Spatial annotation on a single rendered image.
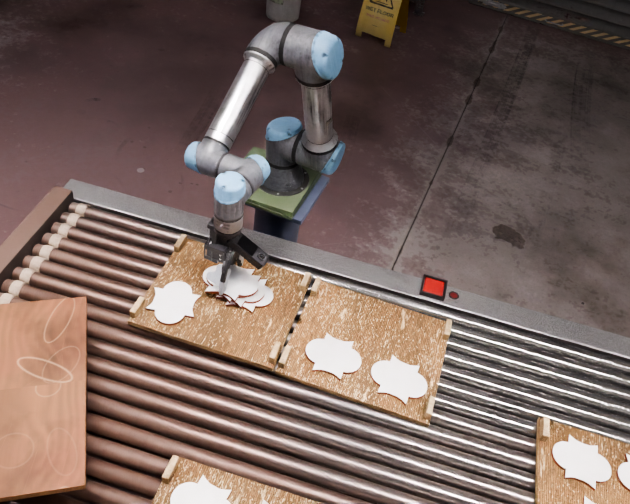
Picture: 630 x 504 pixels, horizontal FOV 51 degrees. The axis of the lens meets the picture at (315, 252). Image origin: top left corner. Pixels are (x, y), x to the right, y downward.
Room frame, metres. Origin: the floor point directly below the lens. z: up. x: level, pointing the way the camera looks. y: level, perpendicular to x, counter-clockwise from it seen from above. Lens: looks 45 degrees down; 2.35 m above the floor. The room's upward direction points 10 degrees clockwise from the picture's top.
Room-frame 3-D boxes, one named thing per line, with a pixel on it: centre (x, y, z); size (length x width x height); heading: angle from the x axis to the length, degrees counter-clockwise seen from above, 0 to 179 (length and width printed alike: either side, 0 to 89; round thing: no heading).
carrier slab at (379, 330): (1.11, -0.19, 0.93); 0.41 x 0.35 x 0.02; 80
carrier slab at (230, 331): (1.19, 0.23, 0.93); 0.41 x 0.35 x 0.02; 81
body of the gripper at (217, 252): (1.23, 0.24, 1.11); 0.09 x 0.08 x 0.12; 77
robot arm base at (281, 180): (1.79, 0.16, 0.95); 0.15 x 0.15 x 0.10
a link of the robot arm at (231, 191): (1.23, 0.23, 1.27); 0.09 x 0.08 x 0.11; 161
